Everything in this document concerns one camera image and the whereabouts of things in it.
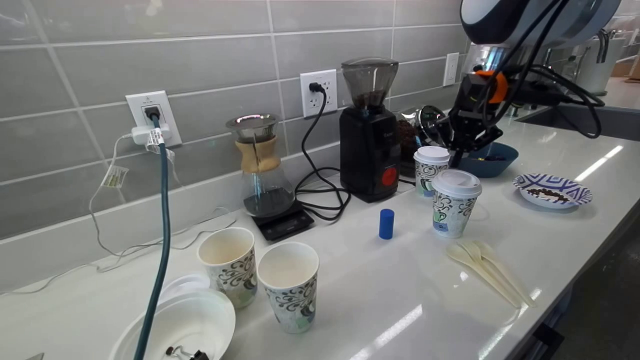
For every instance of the white cup lid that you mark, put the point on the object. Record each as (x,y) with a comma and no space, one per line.
(456,182)
(184,284)
(432,154)

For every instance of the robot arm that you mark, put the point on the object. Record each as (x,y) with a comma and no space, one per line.
(505,17)

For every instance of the glass coffee carafe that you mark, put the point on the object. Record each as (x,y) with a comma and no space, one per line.
(261,165)

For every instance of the glass jar of coffee beans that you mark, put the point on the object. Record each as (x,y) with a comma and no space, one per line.
(407,142)

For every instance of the round metal lid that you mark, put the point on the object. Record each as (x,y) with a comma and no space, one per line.
(431,125)

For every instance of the black coffee grinder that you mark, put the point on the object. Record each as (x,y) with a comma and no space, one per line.
(369,145)

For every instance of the pale wooden spoon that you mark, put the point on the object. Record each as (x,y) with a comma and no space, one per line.
(480,272)
(507,275)
(492,272)

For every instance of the blue patterned paper plate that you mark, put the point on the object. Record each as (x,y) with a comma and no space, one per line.
(552,192)

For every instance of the black kitchen scale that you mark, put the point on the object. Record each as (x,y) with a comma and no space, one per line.
(285,222)

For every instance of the grey jug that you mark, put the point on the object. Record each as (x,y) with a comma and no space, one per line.
(597,65)

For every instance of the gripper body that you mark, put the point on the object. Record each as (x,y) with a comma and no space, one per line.
(470,97)

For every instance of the white charger plug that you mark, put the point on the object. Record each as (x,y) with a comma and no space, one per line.
(145,134)

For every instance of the patterned paper cup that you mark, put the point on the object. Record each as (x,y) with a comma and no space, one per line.
(427,177)
(292,295)
(232,272)
(452,215)

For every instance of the heap of coffee beans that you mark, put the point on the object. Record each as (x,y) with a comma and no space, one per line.
(549,194)

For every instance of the blue cylinder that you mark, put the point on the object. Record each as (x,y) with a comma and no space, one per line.
(386,223)

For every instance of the sink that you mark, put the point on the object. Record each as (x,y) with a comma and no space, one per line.
(600,122)

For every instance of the blue bowl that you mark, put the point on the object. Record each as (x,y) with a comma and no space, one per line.
(487,162)

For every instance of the white wall socket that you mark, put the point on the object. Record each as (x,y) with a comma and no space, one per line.
(150,102)
(320,100)

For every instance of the white switch plate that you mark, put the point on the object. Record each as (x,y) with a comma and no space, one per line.
(451,69)

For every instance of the white paper plate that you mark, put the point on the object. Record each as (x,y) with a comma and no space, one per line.
(190,320)

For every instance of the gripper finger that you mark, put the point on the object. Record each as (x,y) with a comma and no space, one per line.
(482,137)
(456,150)

